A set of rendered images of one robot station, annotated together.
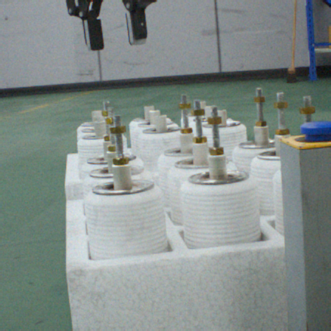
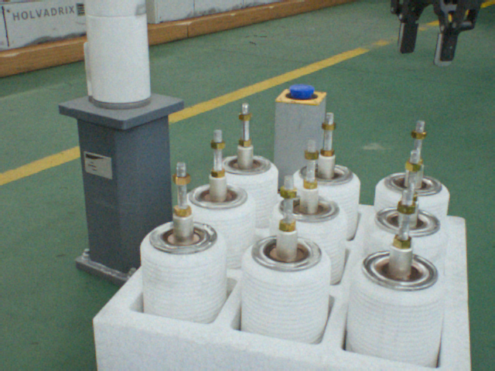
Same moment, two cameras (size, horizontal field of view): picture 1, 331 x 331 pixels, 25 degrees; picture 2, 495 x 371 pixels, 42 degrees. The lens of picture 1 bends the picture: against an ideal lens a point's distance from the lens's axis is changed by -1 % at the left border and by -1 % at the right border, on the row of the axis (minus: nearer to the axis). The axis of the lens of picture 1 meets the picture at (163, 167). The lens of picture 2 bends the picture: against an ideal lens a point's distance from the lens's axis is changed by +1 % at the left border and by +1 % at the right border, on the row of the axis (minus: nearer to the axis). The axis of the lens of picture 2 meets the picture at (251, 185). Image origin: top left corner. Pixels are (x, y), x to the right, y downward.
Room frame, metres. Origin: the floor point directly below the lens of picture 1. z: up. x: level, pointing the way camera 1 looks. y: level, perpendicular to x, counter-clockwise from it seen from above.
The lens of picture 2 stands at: (1.70, 0.16, 0.58)
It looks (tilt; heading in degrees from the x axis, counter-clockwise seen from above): 23 degrees down; 203
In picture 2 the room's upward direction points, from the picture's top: 1 degrees clockwise
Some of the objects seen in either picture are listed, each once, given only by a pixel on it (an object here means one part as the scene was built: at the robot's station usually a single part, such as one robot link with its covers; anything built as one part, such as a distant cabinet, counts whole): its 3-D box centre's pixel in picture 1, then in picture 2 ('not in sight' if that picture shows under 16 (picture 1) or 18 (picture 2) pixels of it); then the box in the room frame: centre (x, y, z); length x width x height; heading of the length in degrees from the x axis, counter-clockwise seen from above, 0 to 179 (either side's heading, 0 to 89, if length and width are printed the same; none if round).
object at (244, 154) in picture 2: not in sight; (245, 157); (0.91, -0.18, 0.26); 0.02 x 0.02 x 0.03
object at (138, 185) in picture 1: (123, 188); (412, 185); (0.88, 0.05, 0.25); 0.08 x 0.08 x 0.01
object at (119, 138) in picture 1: (119, 146); (417, 148); (0.88, 0.05, 0.30); 0.01 x 0.01 x 0.08; 14
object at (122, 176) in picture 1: (122, 177); (414, 175); (0.88, 0.05, 0.26); 0.02 x 0.02 x 0.03
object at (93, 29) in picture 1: (94, 35); (444, 49); (0.90, 0.07, 0.44); 0.02 x 0.01 x 0.04; 139
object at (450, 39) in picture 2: (85, 25); (454, 40); (0.91, 0.08, 0.45); 0.03 x 0.01 x 0.05; 49
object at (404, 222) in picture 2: (108, 126); (404, 226); (1.12, 0.08, 0.30); 0.01 x 0.01 x 0.08; 62
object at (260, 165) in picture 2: not in sight; (244, 165); (0.91, -0.18, 0.25); 0.08 x 0.08 x 0.01
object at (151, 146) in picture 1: (165, 176); not in sight; (1.44, 0.00, 0.16); 0.10 x 0.10 x 0.18
